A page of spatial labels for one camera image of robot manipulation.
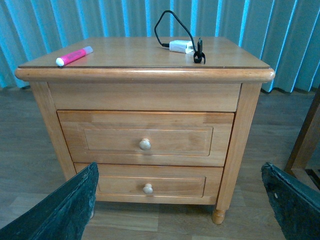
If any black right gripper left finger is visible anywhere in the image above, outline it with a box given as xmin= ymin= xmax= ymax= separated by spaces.
xmin=0 ymin=162 xmax=99 ymax=240

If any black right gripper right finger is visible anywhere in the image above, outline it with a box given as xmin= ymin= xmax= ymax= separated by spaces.
xmin=261 ymin=162 xmax=320 ymax=240

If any wooden drawer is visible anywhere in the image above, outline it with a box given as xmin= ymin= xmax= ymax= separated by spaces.
xmin=57 ymin=110 xmax=234 ymax=167
xmin=73 ymin=162 xmax=224 ymax=206

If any pink marker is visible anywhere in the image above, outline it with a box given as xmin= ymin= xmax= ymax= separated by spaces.
xmin=55 ymin=46 xmax=93 ymax=67

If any wooden nightstand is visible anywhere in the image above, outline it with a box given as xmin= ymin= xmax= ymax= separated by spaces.
xmin=15 ymin=37 xmax=275 ymax=225

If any light teal curtain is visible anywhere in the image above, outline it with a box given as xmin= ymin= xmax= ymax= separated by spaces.
xmin=0 ymin=0 xmax=320 ymax=92

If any white charger adapter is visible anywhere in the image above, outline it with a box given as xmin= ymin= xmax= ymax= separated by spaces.
xmin=169 ymin=40 xmax=194 ymax=54

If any dark wooden furniture frame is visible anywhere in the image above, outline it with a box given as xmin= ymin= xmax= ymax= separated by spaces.
xmin=284 ymin=88 xmax=320 ymax=192

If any black usb cable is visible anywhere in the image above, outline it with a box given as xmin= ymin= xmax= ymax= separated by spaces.
xmin=154 ymin=10 xmax=207 ymax=65

